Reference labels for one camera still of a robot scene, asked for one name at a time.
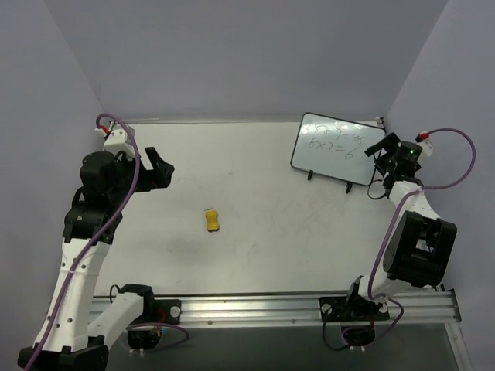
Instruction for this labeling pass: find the small whiteboard black frame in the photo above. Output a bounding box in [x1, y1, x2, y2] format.
[290, 112, 385, 186]

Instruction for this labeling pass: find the yellow sponge eraser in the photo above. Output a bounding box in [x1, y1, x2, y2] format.
[205, 209, 220, 233]

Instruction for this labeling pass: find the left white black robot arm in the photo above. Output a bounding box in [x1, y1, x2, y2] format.
[17, 147, 175, 370]

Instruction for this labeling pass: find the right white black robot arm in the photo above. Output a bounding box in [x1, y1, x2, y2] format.
[343, 134, 457, 319]

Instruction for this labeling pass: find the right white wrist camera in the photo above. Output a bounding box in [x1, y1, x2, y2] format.
[415, 131, 433, 163]

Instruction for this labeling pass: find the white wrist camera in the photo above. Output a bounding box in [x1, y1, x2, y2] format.
[95, 120, 135, 158]
[415, 131, 433, 163]

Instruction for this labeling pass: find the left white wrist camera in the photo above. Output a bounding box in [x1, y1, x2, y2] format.
[95, 120, 135, 158]

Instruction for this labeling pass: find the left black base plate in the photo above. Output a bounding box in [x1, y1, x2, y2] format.
[152, 298, 182, 325]

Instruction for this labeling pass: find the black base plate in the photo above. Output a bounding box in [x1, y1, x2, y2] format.
[319, 296, 390, 322]
[152, 298, 182, 325]

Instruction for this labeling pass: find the aluminium front rail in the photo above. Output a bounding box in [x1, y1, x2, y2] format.
[155, 290, 461, 329]

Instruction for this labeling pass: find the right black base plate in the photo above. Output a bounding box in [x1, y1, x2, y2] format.
[319, 296, 390, 322]

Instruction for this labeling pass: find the black thin cable right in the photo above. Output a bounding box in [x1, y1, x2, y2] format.
[322, 297, 403, 351]

